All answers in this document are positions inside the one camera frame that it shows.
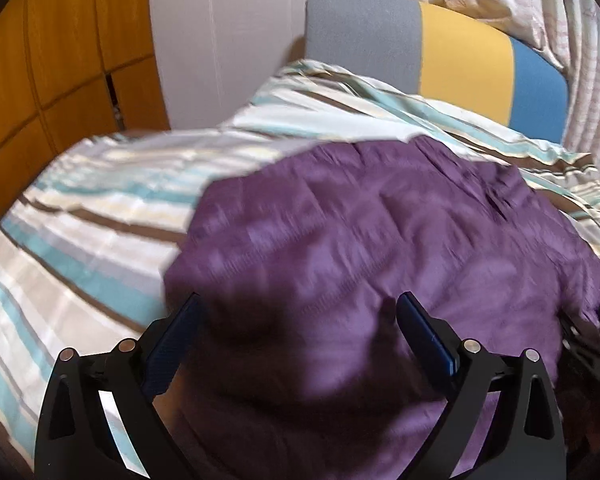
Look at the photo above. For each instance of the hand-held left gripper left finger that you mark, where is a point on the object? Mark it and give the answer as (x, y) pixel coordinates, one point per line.
(172, 342)

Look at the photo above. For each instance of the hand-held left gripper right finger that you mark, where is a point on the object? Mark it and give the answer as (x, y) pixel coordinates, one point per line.
(430, 341)

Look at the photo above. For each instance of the purple quilted jacket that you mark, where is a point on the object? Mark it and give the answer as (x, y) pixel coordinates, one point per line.
(360, 240)

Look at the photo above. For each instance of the striped duvet cover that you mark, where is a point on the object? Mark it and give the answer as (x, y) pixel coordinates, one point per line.
(105, 210)

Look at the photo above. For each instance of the white pink patterned curtain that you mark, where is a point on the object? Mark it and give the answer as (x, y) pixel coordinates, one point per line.
(590, 60)

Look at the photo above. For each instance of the grey yellow blue headboard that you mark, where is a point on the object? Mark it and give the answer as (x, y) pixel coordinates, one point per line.
(460, 60)

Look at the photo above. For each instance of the orange wooden wardrobe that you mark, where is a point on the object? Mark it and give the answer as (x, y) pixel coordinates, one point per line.
(65, 60)

